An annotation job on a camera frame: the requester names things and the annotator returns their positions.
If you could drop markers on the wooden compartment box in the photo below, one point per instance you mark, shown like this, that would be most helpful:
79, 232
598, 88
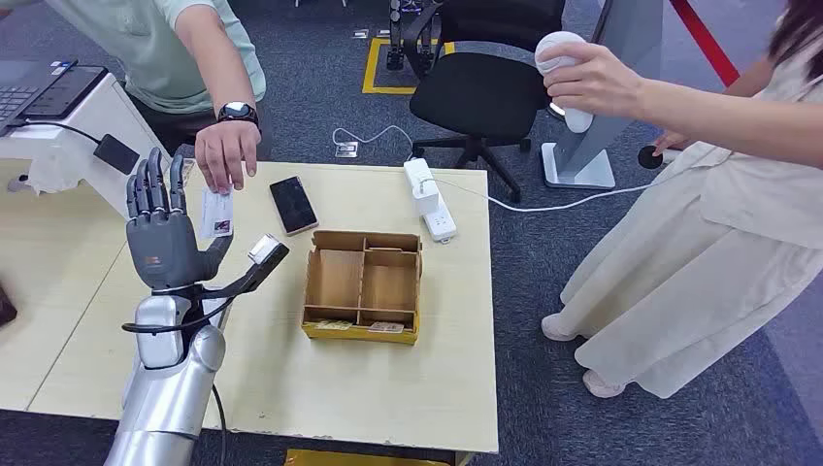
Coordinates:
341, 280

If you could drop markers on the pale shoe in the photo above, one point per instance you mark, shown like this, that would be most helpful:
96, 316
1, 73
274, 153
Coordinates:
556, 329
601, 386

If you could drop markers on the black smartphone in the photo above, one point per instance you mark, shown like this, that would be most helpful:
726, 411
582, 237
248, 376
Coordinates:
293, 206

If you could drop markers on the grey kiosk screen stand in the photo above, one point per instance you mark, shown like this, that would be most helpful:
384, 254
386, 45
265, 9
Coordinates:
627, 38

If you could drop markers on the person's forearm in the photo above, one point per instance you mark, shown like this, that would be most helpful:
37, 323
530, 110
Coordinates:
752, 80
215, 64
720, 119

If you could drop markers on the black office chair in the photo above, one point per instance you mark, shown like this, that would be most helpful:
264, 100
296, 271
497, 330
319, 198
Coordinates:
479, 96

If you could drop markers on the black metal stand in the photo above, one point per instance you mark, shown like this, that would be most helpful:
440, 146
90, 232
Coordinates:
395, 38

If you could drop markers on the person's hand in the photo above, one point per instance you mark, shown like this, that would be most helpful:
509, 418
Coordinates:
598, 80
225, 151
670, 143

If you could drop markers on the person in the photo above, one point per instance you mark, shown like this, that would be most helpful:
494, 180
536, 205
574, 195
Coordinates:
707, 257
128, 51

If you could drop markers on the dark laptop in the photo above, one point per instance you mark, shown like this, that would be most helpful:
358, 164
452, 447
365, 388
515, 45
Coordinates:
19, 90

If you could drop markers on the patterned room key card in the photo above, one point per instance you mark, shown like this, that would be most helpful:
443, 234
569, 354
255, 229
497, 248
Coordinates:
386, 327
332, 325

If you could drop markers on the black tablet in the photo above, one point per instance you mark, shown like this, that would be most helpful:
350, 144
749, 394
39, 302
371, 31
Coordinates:
64, 93

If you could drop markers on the white handheld controller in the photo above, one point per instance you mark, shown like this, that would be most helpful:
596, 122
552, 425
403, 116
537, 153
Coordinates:
556, 48

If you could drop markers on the dark brown object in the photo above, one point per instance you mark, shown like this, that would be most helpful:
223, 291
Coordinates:
6, 307

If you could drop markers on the white desktop terminal stand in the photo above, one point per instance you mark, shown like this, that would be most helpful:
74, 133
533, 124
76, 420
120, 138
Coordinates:
122, 116

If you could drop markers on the black power adapter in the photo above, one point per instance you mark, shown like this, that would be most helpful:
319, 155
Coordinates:
117, 154

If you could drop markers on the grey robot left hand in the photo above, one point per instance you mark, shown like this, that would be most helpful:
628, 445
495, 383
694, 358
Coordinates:
164, 244

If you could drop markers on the silver floor socket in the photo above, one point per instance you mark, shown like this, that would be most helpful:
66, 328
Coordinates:
346, 150

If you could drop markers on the black wristwatch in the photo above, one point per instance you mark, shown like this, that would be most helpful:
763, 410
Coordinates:
238, 112

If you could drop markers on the pale grey card reader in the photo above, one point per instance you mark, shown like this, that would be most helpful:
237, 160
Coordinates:
218, 318

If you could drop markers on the white power strip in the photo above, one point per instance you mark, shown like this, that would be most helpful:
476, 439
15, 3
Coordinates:
440, 225

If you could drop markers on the yellow box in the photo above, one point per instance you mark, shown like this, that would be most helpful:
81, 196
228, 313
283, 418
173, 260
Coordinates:
360, 459

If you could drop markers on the white charger plug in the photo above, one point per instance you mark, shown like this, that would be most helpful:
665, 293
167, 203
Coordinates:
425, 196

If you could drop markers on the white ID card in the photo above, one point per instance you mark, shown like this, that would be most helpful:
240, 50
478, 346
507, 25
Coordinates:
215, 215

